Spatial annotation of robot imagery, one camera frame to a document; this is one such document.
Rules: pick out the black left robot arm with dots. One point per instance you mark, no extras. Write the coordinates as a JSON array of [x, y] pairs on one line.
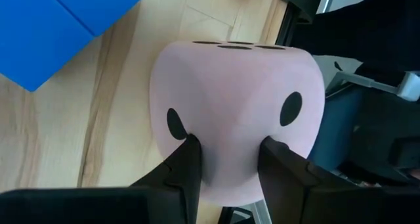
[[361, 30]]

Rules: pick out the large blue toy brick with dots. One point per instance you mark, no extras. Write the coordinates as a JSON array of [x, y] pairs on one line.
[[39, 36]]

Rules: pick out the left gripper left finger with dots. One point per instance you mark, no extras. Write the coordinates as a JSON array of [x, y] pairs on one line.
[[183, 171]]

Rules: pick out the silver aluminium profile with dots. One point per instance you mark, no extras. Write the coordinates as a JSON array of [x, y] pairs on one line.
[[370, 82]]

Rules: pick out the pink foam die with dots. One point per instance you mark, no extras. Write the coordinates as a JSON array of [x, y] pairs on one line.
[[229, 96]]

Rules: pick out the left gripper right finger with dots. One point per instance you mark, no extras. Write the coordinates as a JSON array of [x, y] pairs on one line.
[[285, 178]]

